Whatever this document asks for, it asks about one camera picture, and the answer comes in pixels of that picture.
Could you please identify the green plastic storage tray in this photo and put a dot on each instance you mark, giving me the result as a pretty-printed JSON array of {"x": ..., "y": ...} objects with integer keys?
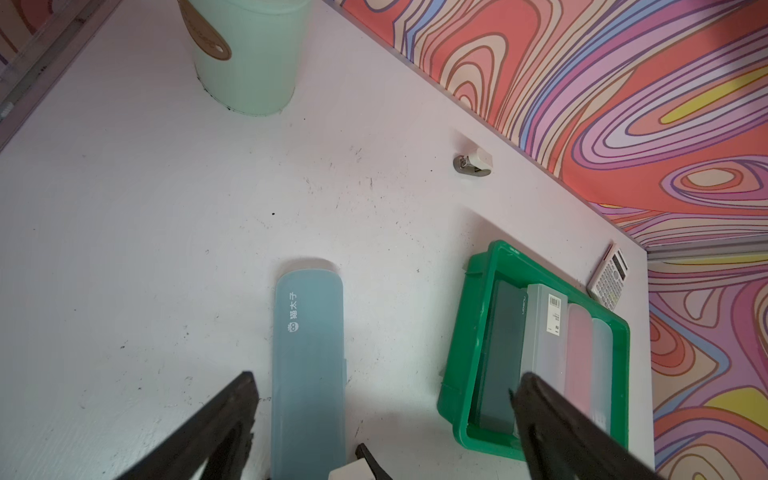
[{"x": 502, "y": 261}]

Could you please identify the dark green pencil case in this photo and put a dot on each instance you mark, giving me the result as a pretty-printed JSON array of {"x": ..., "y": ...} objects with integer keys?
[{"x": 500, "y": 360}]

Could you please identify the pink pencil case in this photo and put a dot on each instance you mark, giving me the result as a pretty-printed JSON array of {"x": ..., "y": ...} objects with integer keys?
[{"x": 578, "y": 380}]

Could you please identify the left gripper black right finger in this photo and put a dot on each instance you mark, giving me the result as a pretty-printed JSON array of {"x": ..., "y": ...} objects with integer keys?
[{"x": 559, "y": 442}]

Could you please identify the white translucent pencil case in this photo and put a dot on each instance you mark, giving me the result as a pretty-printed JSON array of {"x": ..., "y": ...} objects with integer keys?
[{"x": 602, "y": 366}]

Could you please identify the teal pencil case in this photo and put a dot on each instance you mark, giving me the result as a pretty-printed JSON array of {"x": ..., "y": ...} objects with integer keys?
[{"x": 308, "y": 375}]

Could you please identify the white scientific calculator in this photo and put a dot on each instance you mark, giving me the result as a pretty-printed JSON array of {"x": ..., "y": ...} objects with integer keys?
[{"x": 607, "y": 282}]

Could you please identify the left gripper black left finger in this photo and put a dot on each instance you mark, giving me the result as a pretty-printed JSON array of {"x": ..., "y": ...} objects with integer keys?
[{"x": 214, "y": 443}]

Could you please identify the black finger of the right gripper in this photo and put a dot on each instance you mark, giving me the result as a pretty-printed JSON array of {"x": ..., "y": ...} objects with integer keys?
[{"x": 363, "y": 453}]

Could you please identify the clear frosted pencil case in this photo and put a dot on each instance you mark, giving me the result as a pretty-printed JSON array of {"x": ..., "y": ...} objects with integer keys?
[{"x": 545, "y": 336}]

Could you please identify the green pen cup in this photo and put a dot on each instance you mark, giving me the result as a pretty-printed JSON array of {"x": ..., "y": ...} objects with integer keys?
[{"x": 247, "y": 53}]

